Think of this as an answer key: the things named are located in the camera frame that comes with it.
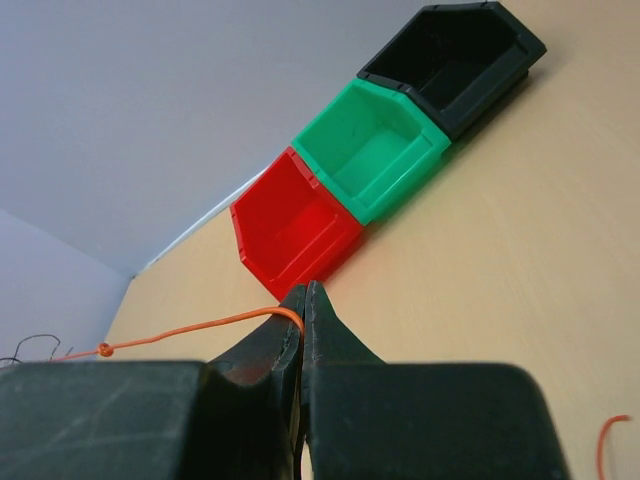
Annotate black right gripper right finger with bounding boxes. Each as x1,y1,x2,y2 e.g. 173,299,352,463
302,281,570,479

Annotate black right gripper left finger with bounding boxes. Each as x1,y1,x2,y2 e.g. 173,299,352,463
1,315,303,479

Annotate orange black grey cables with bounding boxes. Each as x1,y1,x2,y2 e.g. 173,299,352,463
0,333,76,365

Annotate red plastic bin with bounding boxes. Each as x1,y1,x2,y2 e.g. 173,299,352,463
230,147,364,300

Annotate green plastic bin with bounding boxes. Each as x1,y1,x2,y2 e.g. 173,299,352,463
292,79,451,225

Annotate black plastic bin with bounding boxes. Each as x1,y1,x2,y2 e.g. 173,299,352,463
358,1,546,141

